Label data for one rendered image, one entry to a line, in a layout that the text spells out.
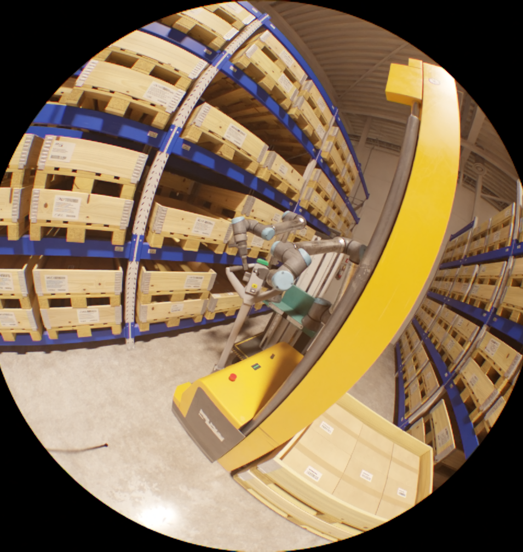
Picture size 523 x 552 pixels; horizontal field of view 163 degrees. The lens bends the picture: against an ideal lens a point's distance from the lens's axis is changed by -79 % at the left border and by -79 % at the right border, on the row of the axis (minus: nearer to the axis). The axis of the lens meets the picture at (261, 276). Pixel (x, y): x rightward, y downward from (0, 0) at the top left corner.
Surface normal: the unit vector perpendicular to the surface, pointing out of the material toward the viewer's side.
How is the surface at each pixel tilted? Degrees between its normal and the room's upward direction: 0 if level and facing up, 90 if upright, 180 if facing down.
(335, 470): 0
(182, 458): 0
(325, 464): 0
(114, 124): 90
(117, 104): 90
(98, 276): 90
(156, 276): 90
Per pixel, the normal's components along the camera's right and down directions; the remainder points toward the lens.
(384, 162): -0.62, 0.00
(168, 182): 0.70, 0.48
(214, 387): 0.38, -0.88
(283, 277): 0.12, 0.15
